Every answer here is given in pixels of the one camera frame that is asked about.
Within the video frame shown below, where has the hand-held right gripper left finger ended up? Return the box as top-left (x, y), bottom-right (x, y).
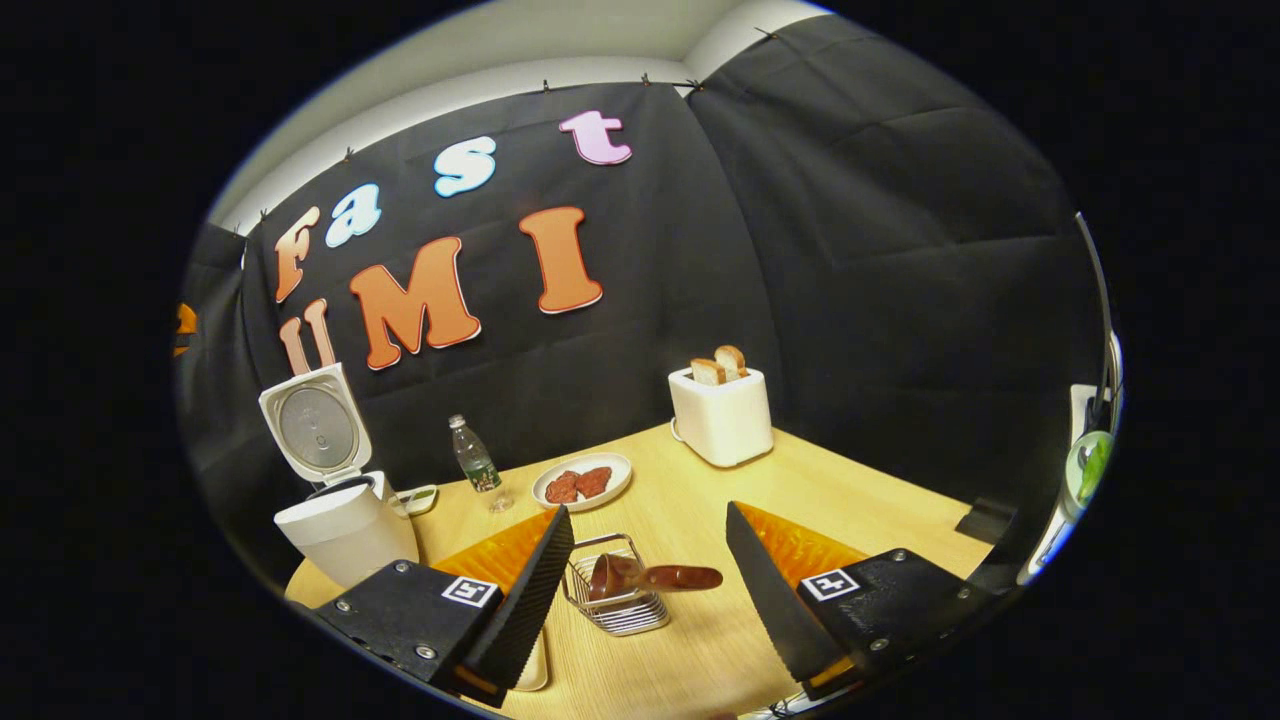
top-left (310, 505), bottom-right (576, 709)

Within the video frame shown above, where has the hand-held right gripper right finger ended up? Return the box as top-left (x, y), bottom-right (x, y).
top-left (725, 500), bottom-right (1001, 701)

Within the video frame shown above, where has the wire chopstick holder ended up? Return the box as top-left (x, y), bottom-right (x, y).
top-left (561, 533), bottom-right (671, 638)

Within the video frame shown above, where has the dark wooden spoon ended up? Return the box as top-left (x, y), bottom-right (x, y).
top-left (587, 553), bottom-right (724, 602)

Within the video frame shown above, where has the white rice cooker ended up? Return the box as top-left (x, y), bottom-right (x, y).
top-left (258, 362), bottom-right (421, 591)

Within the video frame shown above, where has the cream rectangular tray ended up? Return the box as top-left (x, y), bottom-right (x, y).
top-left (510, 628), bottom-right (551, 693)

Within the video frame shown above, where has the clear plastic water bottle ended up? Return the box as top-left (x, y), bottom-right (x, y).
top-left (447, 413), bottom-right (513, 514)

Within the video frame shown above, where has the white round plate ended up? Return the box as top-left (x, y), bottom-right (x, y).
top-left (532, 452), bottom-right (634, 513)

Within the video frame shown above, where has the white toaster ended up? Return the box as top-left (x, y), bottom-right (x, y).
top-left (667, 366), bottom-right (774, 469)

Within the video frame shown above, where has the small black box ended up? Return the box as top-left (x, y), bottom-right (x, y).
top-left (955, 497), bottom-right (1019, 547)

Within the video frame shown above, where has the black backdrop cloth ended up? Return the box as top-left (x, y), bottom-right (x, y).
top-left (175, 15), bottom-right (1111, 591)

